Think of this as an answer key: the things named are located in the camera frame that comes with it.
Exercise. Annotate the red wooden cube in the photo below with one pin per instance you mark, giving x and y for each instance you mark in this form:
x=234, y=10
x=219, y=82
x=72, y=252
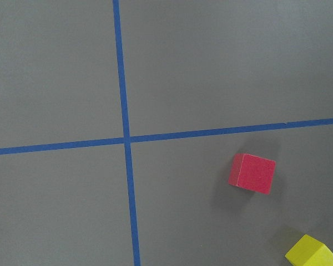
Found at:
x=252, y=173

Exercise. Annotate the yellow wooden cube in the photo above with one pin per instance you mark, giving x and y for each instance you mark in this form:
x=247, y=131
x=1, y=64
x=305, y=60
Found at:
x=309, y=251

